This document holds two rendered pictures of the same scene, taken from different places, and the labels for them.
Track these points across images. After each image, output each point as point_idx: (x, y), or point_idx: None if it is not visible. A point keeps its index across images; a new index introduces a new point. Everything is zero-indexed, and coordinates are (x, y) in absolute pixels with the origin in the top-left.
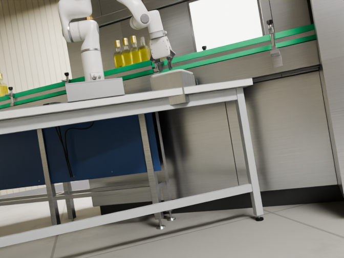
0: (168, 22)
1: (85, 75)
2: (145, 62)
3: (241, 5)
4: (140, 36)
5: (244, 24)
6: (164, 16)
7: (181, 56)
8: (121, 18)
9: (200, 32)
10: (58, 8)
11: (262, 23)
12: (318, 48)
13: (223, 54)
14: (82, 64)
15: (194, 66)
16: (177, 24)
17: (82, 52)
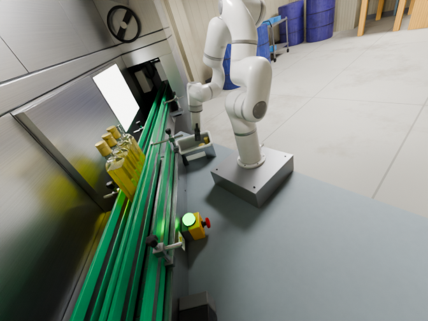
0: (91, 104)
1: (260, 151)
2: (168, 145)
3: (120, 82)
4: (75, 131)
5: (129, 99)
6: (82, 95)
7: (154, 132)
8: (17, 105)
9: (116, 111)
10: (272, 71)
11: (134, 97)
12: (184, 106)
13: (161, 122)
14: (256, 143)
15: (160, 137)
16: (99, 104)
17: (256, 128)
